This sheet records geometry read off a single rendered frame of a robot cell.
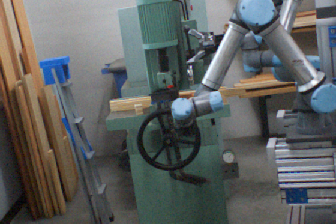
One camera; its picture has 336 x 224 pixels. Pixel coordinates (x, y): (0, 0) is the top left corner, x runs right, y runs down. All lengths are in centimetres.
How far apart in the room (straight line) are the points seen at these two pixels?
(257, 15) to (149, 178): 107
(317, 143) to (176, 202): 81
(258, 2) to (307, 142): 62
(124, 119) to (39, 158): 144
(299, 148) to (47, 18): 337
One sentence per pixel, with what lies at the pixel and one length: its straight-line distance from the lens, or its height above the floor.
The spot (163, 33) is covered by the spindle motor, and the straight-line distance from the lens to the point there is 250.
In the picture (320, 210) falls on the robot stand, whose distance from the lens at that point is 293.
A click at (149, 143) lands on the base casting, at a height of 76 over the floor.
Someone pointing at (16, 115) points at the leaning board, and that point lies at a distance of 378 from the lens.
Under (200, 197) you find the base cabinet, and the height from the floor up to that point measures 45.
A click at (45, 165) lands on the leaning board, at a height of 39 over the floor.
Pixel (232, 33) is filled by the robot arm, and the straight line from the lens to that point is 202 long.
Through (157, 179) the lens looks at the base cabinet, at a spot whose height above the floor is 57.
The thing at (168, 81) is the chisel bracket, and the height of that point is 103.
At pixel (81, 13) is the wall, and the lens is 497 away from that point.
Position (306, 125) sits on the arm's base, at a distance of 213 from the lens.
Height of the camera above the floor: 142
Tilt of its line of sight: 11 degrees down
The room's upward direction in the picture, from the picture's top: 8 degrees counter-clockwise
